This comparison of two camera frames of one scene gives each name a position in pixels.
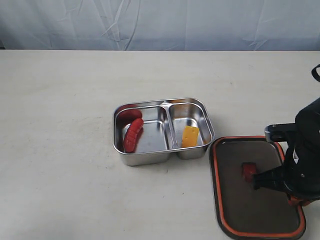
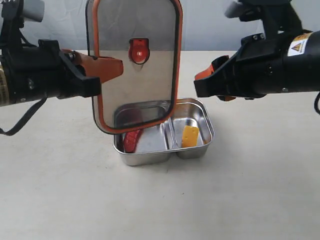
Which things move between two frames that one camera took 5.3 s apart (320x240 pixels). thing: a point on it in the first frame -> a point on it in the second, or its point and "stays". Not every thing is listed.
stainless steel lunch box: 149,132 stays
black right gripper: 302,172 -> 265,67
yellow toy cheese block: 190,136 stays
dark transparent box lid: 242,211 -> 147,36
